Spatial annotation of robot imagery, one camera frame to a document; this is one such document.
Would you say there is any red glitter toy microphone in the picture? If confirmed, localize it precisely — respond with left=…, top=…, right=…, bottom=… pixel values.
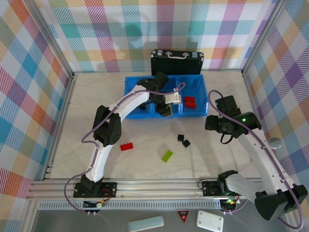
left=269, top=137, right=283, bottom=150

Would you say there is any white rectangular box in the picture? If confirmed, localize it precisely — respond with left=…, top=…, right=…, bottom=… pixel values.
left=197, top=210, right=225, bottom=232

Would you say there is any red triangle sign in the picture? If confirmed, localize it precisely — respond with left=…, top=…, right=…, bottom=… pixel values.
left=176, top=210, right=191, bottom=223

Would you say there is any grey blue flat bar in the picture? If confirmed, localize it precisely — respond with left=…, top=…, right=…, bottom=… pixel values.
left=127, top=216, right=164, bottom=232

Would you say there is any black case with handle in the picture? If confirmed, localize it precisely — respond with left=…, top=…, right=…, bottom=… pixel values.
left=150, top=49, right=205, bottom=77

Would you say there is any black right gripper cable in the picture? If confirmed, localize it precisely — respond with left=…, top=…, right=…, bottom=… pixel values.
left=220, top=132, right=234, bottom=145

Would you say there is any aluminium side rail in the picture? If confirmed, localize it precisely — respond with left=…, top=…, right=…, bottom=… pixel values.
left=242, top=70, right=277, bottom=179
left=43, top=72, right=78, bottom=181

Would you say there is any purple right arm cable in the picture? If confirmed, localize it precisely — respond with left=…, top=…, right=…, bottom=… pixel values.
left=208, top=89, right=304, bottom=230

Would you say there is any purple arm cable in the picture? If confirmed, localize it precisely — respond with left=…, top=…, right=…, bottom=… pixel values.
left=208, top=89, right=304, bottom=230
left=64, top=82, right=186, bottom=216

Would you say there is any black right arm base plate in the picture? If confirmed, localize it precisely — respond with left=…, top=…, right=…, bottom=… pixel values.
left=201, top=180, right=242, bottom=197

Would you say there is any aluminium frame post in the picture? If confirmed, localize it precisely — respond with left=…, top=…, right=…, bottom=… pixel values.
left=23, top=0, right=75, bottom=79
left=241, top=0, right=289, bottom=75

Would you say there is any aluminium mounting rail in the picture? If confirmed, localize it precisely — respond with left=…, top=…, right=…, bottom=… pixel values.
left=26, top=178, right=290, bottom=201

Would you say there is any slotted grey cable duct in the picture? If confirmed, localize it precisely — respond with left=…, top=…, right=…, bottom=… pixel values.
left=38, top=202, right=222, bottom=210

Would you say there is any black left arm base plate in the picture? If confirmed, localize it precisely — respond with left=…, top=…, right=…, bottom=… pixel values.
left=73, top=181, right=118, bottom=198

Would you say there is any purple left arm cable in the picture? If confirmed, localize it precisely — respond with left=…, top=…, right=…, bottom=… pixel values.
left=64, top=82, right=186, bottom=216

